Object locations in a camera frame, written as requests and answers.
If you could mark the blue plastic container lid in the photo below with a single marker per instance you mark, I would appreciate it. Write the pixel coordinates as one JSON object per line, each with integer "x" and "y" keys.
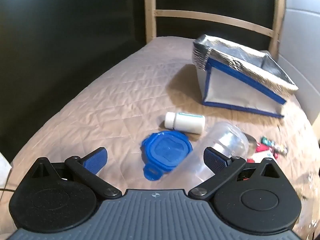
{"x": 165, "y": 152}

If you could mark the light wooden frame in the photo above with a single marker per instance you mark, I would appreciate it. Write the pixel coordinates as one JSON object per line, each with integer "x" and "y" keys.
{"x": 150, "y": 10}

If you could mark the silver insulated bag blue trim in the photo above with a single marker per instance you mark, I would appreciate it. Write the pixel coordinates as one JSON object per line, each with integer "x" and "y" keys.
{"x": 225, "y": 85}

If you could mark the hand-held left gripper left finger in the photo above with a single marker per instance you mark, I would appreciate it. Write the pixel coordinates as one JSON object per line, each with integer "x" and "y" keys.
{"x": 97, "y": 158}

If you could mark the red snack packet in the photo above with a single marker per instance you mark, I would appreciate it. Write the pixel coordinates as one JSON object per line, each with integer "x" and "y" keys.
{"x": 260, "y": 148}

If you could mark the clear plastic cup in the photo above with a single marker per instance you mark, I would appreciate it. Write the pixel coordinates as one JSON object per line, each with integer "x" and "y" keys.
{"x": 225, "y": 140}

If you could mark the teal patterned pen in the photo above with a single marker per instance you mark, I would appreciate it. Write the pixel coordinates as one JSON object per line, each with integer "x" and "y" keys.
{"x": 267, "y": 142}

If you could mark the white plastic bottle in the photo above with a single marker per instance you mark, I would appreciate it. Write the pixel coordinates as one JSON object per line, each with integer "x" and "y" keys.
{"x": 185, "y": 122}

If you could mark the white cloth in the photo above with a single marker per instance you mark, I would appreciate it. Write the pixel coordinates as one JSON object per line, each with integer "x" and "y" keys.
{"x": 4, "y": 172}

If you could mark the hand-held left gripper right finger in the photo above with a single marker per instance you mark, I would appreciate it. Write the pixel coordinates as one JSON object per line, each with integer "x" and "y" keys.
{"x": 214, "y": 158}

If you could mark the beige quilted blanket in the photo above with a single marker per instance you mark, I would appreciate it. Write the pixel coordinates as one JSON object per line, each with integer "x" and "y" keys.
{"x": 100, "y": 100}

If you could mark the light grey sofa cushion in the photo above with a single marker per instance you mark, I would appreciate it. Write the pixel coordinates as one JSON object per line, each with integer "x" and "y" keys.
{"x": 302, "y": 55}

